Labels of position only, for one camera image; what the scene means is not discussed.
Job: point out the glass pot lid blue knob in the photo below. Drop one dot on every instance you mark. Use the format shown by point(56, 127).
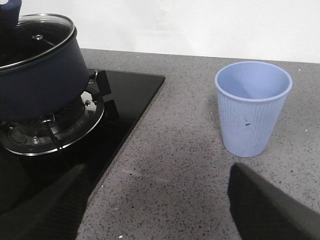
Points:
point(27, 38)

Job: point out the light blue ribbed cup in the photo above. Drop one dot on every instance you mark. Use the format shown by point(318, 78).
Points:
point(250, 97)

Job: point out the right black pot support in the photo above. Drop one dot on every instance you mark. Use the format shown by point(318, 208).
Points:
point(92, 97)

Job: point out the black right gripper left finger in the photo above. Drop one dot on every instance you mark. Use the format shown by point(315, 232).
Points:
point(53, 214)

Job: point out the black glass gas stove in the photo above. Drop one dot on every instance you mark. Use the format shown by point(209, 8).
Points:
point(24, 177)

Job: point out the right gas burner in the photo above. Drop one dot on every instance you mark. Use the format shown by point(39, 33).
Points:
point(39, 131)

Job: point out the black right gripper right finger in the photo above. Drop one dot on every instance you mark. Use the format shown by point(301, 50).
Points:
point(261, 211)

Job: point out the dark blue cooking pot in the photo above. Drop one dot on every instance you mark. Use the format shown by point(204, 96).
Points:
point(44, 86)

